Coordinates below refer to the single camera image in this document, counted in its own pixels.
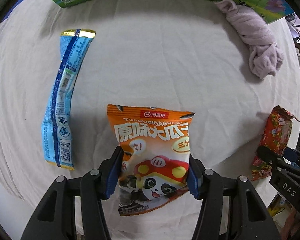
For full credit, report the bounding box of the pink rolled towel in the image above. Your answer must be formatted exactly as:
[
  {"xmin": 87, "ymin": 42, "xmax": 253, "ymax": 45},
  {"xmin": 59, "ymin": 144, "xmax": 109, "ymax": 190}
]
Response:
[{"xmin": 215, "ymin": 0, "xmax": 284, "ymax": 80}]

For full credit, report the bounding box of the blue long snack packet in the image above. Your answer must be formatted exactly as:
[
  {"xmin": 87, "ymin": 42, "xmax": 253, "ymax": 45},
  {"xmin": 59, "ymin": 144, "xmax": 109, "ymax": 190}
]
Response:
[{"xmin": 41, "ymin": 29, "xmax": 96, "ymax": 171}]

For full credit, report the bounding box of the white table cloth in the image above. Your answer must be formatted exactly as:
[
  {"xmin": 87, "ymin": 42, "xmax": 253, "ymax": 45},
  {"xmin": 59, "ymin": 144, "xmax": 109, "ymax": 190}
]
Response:
[{"xmin": 0, "ymin": 0, "xmax": 300, "ymax": 239}]

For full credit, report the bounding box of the orange panda snack bag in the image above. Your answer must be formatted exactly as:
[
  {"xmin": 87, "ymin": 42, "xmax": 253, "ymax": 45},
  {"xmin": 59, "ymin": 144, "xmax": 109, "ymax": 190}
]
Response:
[{"xmin": 107, "ymin": 104, "xmax": 194, "ymax": 216}]

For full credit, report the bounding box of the red patterned snack bag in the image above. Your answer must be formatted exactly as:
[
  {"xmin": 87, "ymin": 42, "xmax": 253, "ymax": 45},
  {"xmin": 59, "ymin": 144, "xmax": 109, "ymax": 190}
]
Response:
[{"xmin": 251, "ymin": 105, "xmax": 298, "ymax": 181}]

